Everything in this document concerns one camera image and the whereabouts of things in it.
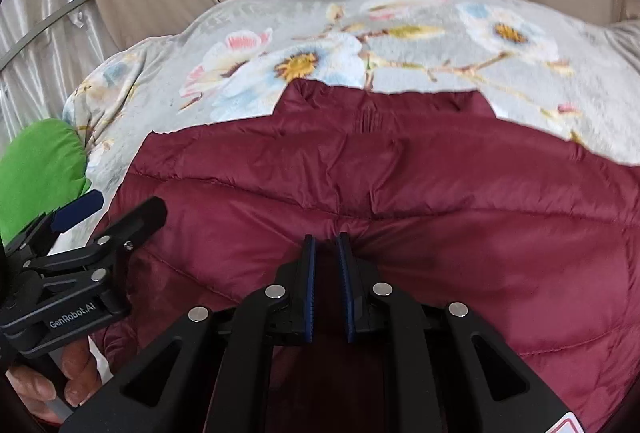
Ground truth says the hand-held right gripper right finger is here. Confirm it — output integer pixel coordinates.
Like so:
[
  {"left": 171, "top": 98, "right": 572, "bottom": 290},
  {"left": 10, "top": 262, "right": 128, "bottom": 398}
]
[{"left": 336, "top": 232, "right": 575, "bottom": 433}]

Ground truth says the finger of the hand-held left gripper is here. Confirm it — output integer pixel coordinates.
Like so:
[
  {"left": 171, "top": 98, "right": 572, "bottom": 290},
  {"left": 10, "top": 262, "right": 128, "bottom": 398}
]
[
  {"left": 4, "top": 190, "right": 105, "bottom": 260},
  {"left": 22, "top": 197, "right": 168, "bottom": 298}
]

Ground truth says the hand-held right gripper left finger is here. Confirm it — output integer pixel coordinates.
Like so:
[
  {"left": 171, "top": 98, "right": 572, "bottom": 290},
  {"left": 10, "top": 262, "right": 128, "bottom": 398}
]
[{"left": 60, "top": 234, "right": 316, "bottom": 433}]

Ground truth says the maroon puffer jacket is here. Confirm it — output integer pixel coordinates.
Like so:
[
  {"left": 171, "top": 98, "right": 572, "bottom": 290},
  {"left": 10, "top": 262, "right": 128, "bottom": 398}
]
[{"left": 90, "top": 78, "right": 640, "bottom": 433}]

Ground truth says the person's left hand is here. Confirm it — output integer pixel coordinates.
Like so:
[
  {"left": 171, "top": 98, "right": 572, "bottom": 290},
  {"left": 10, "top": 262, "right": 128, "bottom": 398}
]
[{"left": 7, "top": 340, "right": 100, "bottom": 423}]

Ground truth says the green cloth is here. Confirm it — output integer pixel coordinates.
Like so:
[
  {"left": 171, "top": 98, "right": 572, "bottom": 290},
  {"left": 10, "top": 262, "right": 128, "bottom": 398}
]
[{"left": 0, "top": 118, "right": 93, "bottom": 244}]

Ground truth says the white satin curtain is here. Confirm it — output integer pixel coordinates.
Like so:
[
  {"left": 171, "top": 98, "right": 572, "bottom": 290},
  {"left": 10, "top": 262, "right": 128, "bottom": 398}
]
[{"left": 0, "top": 0, "right": 121, "bottom": 154}]

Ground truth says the grey metal rod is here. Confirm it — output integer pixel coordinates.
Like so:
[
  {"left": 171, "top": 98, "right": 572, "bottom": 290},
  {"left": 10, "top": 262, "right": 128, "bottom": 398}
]
[{"left": 0, "top": 0, "right": 95, "bottom": 66}]

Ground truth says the floral fleece blanket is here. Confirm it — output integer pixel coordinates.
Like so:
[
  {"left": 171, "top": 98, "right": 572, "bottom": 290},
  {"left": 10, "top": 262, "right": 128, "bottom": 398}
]
[{"left": 50, "top": 0, "right": 640, "bottom": 384}]

